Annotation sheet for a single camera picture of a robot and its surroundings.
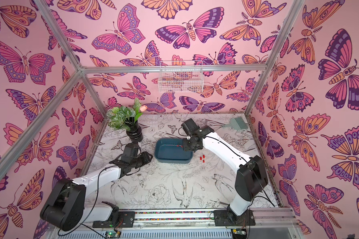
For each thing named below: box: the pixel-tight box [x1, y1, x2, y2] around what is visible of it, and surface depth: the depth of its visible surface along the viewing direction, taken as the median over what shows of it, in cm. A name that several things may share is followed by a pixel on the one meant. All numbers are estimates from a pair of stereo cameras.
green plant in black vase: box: [106, 98, 149, 143], surface depth 88 cm
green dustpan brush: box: [222, 117, 249, 130], surface depth 115 cm
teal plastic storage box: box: [154, 137, 194, 164], surface depth 98 cm
